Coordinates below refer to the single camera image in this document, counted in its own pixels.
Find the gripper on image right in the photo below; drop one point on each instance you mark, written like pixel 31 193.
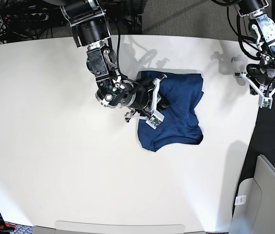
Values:
pixel 260 84

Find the blue long-sleeve shirt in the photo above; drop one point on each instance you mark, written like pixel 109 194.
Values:
pixel 180 125

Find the beige plastic bin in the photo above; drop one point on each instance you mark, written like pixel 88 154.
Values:
pixel 254 211

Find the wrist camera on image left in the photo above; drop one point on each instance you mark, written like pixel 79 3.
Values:
pixel 155 120

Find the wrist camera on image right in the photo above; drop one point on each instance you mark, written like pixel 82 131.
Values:
pixel 265 102

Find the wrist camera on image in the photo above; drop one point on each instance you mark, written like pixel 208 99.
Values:
pixel 155 120
pixel 265 102

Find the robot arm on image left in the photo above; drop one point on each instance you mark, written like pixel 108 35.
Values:
pixel 90 28

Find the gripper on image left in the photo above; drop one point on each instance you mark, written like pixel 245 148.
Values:
pixel 143 96

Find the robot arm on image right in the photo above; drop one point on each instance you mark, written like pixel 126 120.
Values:
pixel 259 47

